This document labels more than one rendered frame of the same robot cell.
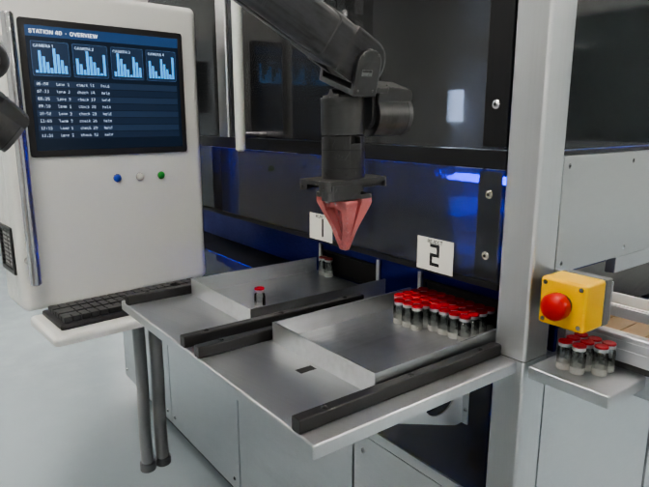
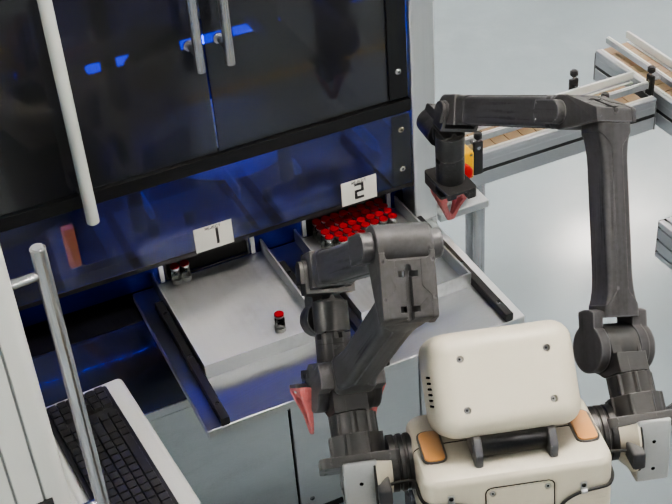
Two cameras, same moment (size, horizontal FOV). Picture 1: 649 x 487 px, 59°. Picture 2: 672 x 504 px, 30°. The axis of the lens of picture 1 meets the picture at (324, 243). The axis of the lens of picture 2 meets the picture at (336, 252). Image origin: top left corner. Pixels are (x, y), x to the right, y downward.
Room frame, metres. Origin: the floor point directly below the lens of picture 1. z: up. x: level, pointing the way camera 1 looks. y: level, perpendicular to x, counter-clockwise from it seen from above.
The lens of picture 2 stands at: (0.47, 2.02, 2.55)
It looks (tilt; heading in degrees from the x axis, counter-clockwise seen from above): 37 degrees down; 285
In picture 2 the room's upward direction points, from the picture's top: 5 degrees counter-clockwise
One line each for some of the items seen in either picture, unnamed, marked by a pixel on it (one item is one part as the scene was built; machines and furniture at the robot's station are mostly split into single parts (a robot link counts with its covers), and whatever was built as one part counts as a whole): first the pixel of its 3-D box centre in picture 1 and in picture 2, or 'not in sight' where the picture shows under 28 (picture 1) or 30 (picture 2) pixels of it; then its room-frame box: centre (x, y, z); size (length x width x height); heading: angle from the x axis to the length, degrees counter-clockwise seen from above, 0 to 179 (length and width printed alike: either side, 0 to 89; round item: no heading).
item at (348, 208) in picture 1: (351, 214); (447, 197); (0.78, -0.04, 1.13); 0.07 x 0.07 x 0.09; 37
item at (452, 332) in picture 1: (430, 316); (361, 233); (0.99, -0.19, 0.90); 0.18 x 0.02 x 0.05; 38
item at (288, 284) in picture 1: (288, 286); (235, 304); (1.21, 0.08, 0.90); 0.34 x 0.26 x 0.04; 127
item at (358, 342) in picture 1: (395, 330); (379, 256); (0.94, -0.12, 0.90); 0.34 x 0.26 x 0.04; 128
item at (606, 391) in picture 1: (590, 374); (450, 196); (0.83, -0.41, 0.87); 0.14 x 0.13 x 0.02; 127
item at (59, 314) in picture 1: (135, 300); (108, 457); (1.37, 0.47, 0.82); 0.40 x 0.14 x 0.02; 131
